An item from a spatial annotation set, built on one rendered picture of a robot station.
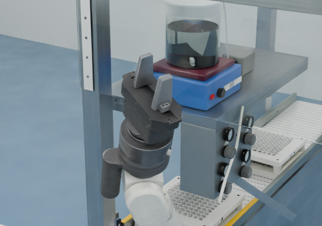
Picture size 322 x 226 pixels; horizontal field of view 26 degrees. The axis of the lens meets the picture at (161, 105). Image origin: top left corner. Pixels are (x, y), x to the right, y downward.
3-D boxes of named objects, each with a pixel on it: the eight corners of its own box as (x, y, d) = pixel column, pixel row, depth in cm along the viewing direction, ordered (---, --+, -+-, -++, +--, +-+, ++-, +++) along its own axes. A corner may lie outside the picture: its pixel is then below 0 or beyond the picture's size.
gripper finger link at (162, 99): (173, 71, 103) (168, 101, 107) (155, 78, 102) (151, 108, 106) (179, 78, 102) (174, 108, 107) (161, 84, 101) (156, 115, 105)
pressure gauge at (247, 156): (244, 164, 191) (245, 152, 190) (240, 163, 192) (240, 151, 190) (250, 160, 194) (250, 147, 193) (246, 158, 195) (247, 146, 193)
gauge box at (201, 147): (214, 200, 182) (216, 130, 175) (179, 190, 187) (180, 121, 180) (250, 168, 199) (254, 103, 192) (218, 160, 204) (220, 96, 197)
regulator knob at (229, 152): (230, 161, 180) (231, 146, 178) (222, 159, 181) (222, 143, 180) (236, 156, 183) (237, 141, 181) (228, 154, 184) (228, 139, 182)
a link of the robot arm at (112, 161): (175, 165, 114) (167, 208, 122) (164, 118, 121) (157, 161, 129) (106, 169, 112) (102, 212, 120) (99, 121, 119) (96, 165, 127)
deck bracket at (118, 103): (126, 113, 188) (126, 98, 186) (111, 110, 190) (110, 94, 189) (128, 112, 188) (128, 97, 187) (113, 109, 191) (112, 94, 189)
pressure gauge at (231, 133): (227, 143, 179) (228, 130, 178) (223, 142, 180) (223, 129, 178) (234, 139, 182) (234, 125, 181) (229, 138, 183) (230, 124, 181)
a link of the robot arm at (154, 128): (148, 131, 102) (141, 183, 111) (201, 110, 107) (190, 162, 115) (105, 79, 109) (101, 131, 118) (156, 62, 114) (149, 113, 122)
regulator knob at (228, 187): (226, 197, 182) (227, 182, 181) (218, 195, 183) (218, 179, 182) (232, 192, 185) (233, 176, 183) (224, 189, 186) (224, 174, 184)
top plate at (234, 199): (176, 180, 227) (177, 175, 226) (245, 200, 214) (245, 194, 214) (133, 212, 207) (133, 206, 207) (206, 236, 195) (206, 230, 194)
